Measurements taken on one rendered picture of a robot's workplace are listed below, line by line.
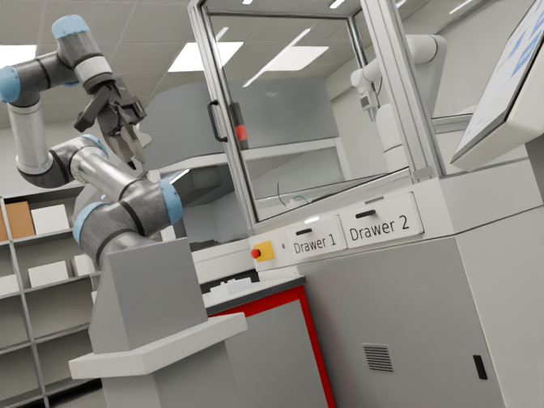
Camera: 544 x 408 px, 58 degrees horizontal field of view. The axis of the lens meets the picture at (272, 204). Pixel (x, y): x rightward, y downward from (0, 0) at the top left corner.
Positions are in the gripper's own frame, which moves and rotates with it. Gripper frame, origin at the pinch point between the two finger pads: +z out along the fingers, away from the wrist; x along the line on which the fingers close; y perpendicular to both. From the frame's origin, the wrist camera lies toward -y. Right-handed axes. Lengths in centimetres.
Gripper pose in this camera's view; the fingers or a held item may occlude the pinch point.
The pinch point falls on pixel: (133, 162)
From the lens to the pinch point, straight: 116.2
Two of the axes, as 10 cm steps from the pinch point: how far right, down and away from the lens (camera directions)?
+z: 4.7, 8.8, 0.5
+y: 5.4, -3.3, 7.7
